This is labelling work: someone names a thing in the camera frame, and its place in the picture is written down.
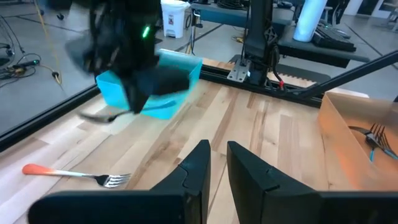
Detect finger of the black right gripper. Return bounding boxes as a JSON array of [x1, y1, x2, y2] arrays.
[[122, 73, 154, 114], [151, 69, 191, 96]]

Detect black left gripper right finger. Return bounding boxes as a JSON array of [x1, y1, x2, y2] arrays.
[[226, 140, 398, 224]]

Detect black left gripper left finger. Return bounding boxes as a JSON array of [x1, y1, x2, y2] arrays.
[[27, 139, 212, 224]]

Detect teal plastic bin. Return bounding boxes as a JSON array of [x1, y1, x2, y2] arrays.
[[95, 49, 203, 121]]

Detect teal handled fork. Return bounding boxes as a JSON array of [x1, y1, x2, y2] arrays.
[[77, 99, 180, 124], [371, 123, 398, 161], [365, 133, 376, 163]]

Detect dark metal fork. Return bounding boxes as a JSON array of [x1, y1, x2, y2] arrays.
[[348, 125, 379, 147]]

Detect red handled fork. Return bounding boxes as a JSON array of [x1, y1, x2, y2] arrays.
[[21, 163, 132, 189]]

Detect white trash bin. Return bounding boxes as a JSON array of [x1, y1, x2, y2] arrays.
[[160, 0, 191, 39]]

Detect grey cart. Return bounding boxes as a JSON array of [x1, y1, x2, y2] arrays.
[[190, 2, 293, 30]]

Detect orange plastic bin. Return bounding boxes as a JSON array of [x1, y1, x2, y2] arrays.
[[317, 91, 398, 192]]

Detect dark grey desk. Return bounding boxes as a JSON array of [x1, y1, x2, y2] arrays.
[[278, 26, 371, 69]]

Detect white cylindrical object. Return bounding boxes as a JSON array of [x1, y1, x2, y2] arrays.
[[293, 0, 328, 43]]

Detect black keyboard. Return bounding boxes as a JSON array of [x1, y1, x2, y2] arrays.
[[312, 26, 358, 53]]

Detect silver mounting bracket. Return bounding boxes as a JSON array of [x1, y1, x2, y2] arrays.
[[226, 58, 253, 83]]

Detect yellow floor cord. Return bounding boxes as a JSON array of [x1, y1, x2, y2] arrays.
[[32, 0, 63, 85]]

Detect black aluminium table frame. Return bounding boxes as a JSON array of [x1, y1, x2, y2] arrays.
[[0, 49, 398, 154]]

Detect coiled black cable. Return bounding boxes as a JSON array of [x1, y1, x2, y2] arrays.
[[216, 0, 247, 10]]

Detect black floor cables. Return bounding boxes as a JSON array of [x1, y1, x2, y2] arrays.
[[0, 15, 42, 82]]

